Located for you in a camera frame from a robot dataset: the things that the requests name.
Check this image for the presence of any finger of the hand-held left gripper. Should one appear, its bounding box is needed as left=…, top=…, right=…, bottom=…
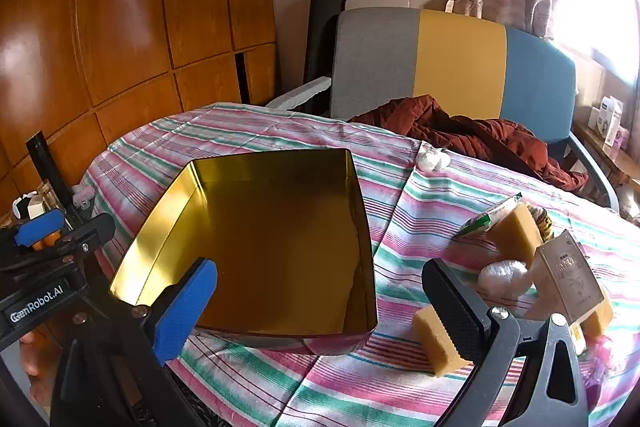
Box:
left=0, top=208, right=67, bottom=258
left=30, top=213, right=117, bottom=275

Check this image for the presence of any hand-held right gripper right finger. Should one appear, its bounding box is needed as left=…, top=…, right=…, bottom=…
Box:
left=421, top=258, right=591, bottom=427

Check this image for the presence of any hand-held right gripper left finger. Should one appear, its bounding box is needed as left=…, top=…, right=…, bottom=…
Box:
left=50, top=257, right=221, bottom=427

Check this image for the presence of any small yellow sponge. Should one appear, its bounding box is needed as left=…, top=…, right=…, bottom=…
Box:
left=412, top=304, right=473, bottom=379

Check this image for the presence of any white plastic ball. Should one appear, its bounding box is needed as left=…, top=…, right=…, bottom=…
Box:
left=416, top=144, right=452, bottom=172
left=477, top=259, right=532, bottom=300

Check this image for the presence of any gold tin box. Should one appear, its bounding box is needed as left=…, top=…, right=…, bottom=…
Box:
left=108, top=148, right=378, bottom=355

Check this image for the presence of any beige medicine box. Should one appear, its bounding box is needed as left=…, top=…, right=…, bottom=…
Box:
left=532, top=229, right=606, bottom=325

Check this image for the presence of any yellow striped sock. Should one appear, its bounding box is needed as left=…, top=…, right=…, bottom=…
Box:
left=525, top=203, right=555, bottom=245

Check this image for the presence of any orange sponge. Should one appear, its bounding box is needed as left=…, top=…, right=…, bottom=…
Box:
left=580, top=294, right=615, bottom=340

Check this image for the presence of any person's left hand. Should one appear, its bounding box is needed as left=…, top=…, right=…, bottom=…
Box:
left=20, top=329, right=43, bottom=378

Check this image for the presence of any small white container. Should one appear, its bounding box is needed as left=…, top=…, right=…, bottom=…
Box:
left=11, top=191, right=46, bottom=220

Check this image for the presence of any glass bottle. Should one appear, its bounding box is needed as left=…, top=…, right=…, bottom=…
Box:
left=36, top=179, right=63, bottom=212

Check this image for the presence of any black pole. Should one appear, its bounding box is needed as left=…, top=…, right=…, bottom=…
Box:
left=25, top=133, right=88, bottom=228

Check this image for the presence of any striped tablecloth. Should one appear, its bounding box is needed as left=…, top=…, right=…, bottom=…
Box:
left=80, top=102, right=640, bottom=427

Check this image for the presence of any red-brown padded jacket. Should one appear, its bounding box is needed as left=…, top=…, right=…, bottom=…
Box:
left=347, top=94, right=590, bottom=194

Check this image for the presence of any wooden side table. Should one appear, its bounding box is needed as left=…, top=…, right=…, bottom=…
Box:
left=572, top=119, right=640, bottom=208

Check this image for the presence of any wooden wardrobe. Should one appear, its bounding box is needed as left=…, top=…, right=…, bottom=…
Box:
left=0, top=0, right=278, bottom=228

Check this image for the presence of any small white box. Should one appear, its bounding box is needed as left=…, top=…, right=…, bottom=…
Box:
left=587, top=104, right=608, bottom=132

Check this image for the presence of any tall white box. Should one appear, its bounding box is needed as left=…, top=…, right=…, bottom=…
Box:
left=600, top=97, right=625, bottom=148

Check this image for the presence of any grey yellow blue chair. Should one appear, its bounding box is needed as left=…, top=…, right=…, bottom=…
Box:
left=265, top=7, right=621, bottom=212

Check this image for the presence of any black rolled mat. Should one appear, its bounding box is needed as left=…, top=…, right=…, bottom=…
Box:
left=302, top=0, right=346, bottom=112

